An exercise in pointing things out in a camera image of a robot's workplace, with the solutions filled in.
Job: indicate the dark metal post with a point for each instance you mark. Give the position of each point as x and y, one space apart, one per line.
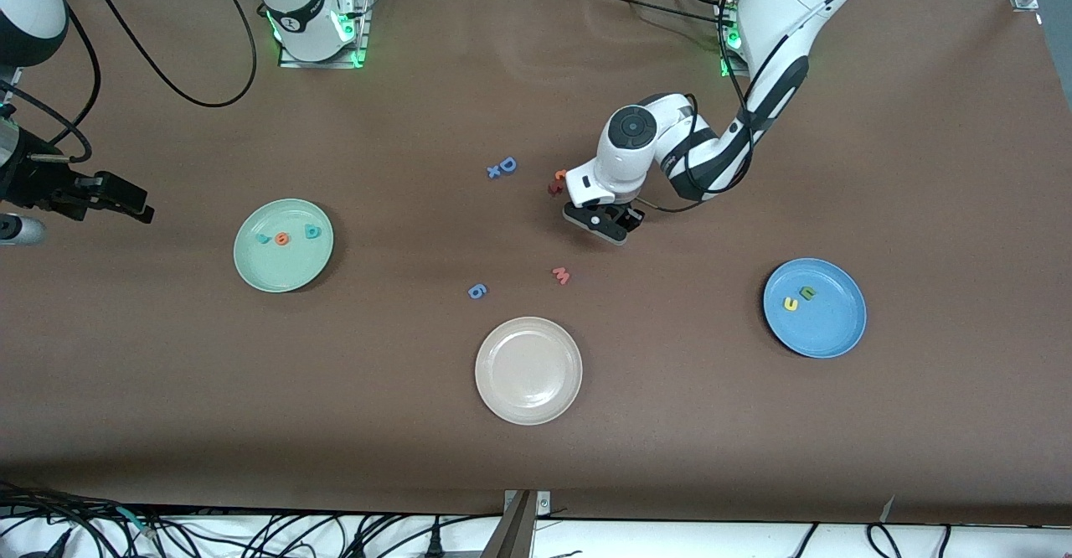
511 537

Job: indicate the green plate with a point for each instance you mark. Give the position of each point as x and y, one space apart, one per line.
276 273

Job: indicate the blue foam six shape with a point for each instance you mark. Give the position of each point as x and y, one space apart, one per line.
474 288

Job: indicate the brown table cover mat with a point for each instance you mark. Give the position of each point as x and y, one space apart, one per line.
670 424

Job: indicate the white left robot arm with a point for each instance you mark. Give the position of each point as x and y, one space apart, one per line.
787 5

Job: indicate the pink foam letter w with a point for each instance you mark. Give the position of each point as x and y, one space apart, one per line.
562 276

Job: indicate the silver table edge bracket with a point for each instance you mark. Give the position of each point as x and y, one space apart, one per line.
544 503

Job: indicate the blue foam letter D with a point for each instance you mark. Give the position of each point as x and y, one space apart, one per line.
502 164

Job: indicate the beige plate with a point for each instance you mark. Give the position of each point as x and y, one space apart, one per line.
528 371

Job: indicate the blue plate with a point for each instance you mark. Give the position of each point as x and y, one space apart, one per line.
825 332

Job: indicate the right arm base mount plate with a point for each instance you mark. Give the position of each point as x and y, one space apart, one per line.
362 38

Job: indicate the white tape scrap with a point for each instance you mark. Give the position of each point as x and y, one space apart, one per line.
888 509

